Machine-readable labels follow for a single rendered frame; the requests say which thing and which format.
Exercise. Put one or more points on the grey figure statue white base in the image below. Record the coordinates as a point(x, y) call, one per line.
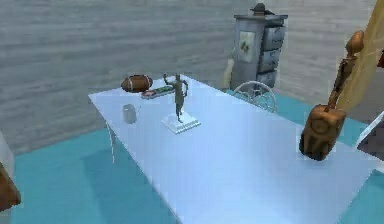
point(180, 96)

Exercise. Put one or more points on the grey remote control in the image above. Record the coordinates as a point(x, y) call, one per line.
point(156, 92)

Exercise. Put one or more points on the cream baseball bat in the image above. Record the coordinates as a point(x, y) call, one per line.
point(228, 71)

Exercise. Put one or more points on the grey mug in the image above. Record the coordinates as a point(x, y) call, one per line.
point(129, 114)

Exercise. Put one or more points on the brown football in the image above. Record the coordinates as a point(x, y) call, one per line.
point(136, 83)

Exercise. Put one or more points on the pale blue table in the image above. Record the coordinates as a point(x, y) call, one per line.
point(233, 166)

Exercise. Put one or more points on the grey chest of drawers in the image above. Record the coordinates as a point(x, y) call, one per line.
point(256, 50)

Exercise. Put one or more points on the dark hat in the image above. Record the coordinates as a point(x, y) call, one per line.
point(260, 8)

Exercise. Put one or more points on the open laptop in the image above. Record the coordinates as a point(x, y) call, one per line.
point(372, 136)

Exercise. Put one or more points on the brown and white furniture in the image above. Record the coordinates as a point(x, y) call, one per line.
point(6, 180)

